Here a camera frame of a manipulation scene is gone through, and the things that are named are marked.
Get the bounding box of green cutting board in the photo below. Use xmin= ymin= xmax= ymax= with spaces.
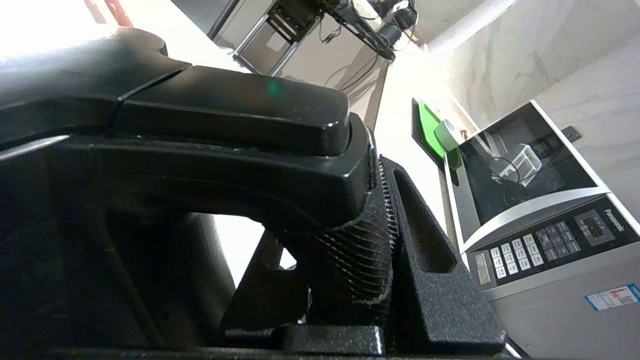
xmin=417 ymin=99 xmax=463 ymax=171

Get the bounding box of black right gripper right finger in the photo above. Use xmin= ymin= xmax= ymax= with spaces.
xmin=377 ymin=156 xmax=508 ymax=357

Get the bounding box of grey-green bowl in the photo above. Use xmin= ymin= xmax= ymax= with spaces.
xmin=434 ymin=119 xmax=462 ymax=153

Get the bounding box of silver microwave oven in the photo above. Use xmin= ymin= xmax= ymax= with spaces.
xmin=442 ymin=99 xmax=640 ymax=360

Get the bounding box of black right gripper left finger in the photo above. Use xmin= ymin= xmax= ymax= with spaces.
xmin=220 ymin=230 xmax=311 ymax=347

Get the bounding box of black electric kettle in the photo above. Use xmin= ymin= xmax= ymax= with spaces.
xmin=0 ymin=27 xmax=397 ymax=351

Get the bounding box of green cutting mat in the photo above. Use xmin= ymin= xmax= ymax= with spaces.
xmin=411 ymin=97 xmax=447 ymax=173

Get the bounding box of background robot arm with cables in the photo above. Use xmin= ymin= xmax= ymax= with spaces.
xmin=387 ymin=0 xmax=418 ymax=32

